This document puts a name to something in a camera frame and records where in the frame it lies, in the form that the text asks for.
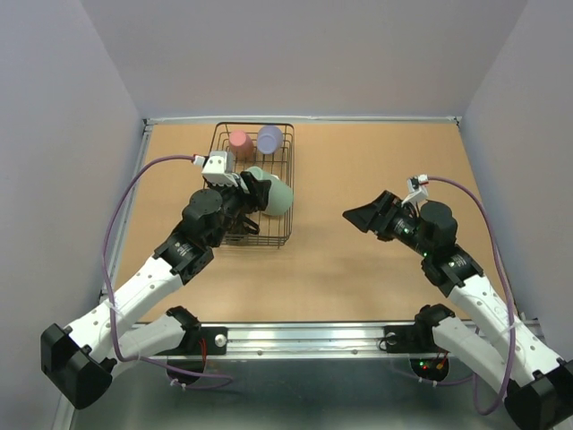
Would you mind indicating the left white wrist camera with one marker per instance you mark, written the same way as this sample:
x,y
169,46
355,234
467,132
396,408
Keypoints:
x,y
217,168

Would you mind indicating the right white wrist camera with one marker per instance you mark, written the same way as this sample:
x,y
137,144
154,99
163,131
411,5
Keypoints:
x,y
417,189

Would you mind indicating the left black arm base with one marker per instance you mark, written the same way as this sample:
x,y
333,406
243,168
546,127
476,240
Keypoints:
x,y
196,348

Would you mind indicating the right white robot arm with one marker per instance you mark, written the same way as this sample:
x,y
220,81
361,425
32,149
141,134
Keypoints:
x,y
534,381

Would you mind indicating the purple plastic cup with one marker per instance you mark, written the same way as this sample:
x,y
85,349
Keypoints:
x,y
269,139

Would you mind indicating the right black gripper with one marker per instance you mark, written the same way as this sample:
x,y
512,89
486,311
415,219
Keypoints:
x,y
378,215

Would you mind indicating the aluminium mounting rail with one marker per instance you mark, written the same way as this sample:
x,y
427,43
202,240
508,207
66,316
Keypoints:
x,y
262,341

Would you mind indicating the green plastic cup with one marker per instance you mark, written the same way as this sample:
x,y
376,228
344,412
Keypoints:
x,y
281,195

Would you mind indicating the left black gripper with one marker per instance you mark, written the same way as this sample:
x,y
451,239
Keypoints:
x,y
260,189

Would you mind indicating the pink plastic cup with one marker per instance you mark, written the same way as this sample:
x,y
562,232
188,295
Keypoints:
x,y
241,144

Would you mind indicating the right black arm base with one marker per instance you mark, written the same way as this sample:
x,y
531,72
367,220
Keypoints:
x,y
428,363

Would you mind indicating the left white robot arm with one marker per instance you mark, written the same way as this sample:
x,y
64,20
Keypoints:
x,y
83,358

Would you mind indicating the black wire dish rack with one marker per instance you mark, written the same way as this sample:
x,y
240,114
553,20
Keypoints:
x,y
274,230

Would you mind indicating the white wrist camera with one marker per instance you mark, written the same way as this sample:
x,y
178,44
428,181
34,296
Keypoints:
x,y
217,168
417,189

